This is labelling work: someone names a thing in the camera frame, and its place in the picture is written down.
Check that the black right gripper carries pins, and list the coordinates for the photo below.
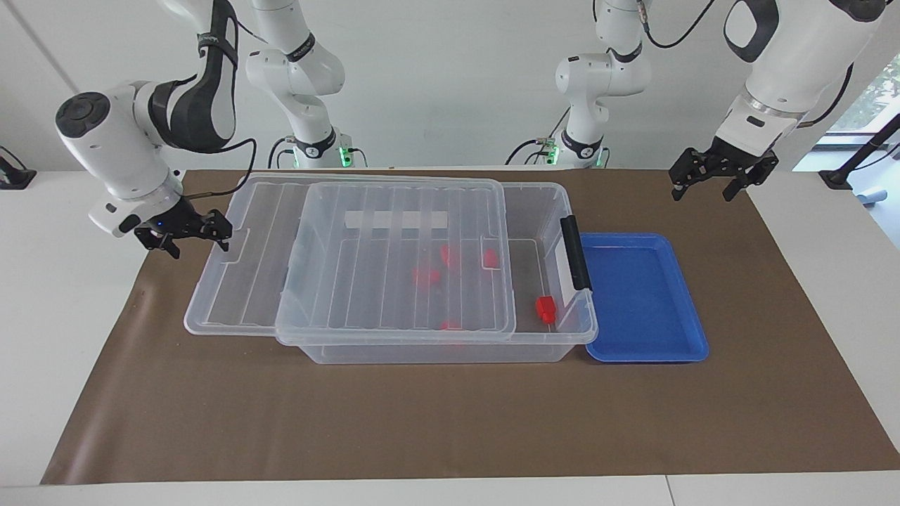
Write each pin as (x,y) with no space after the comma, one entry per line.
(176,221)

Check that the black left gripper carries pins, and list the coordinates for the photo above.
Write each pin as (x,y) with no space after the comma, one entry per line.
(731,158)

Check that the clear ribbed plastic lid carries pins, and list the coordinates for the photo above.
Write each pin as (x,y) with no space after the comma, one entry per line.
(239,281)

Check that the small red block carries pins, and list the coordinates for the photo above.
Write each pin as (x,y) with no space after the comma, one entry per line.
(490,258)
(545,309)
(450,325)
(426,275)
(447,254)

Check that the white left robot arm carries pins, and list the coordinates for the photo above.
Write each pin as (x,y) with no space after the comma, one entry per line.
(787,70)

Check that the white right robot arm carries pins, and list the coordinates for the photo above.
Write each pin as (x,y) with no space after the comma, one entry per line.
(105,140)

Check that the blue plastic tray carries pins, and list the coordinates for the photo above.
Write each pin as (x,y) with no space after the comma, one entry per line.
(647,302)

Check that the clear plastic storage box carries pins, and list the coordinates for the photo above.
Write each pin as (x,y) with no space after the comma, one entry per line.
(541,351)

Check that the black angled stand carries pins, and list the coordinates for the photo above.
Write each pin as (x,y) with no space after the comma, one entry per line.
(837,177)

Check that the light blue object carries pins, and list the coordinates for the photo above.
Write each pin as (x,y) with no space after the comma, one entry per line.
(875,197)

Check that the window with greenery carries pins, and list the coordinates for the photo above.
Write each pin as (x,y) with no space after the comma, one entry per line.
(875,98)

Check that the brown paper table mat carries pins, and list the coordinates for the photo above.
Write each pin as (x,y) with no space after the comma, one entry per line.
(422,422)

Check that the black clamp mount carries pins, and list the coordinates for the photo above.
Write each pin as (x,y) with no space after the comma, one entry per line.
(14,177)

